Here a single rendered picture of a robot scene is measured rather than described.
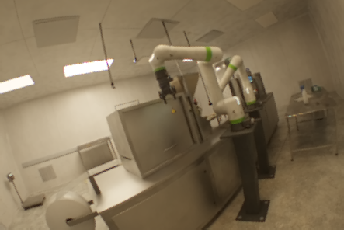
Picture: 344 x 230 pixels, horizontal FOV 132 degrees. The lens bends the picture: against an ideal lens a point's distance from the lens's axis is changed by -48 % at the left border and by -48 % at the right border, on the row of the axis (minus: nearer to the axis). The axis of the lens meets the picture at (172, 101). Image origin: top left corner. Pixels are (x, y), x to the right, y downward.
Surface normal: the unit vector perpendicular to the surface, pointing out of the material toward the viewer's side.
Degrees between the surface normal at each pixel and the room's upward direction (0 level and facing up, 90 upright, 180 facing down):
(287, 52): 90
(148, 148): 90
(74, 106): 90
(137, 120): 90
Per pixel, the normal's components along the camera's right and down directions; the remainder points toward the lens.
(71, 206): 0.59, -0.22
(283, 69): -0.74, 0.22
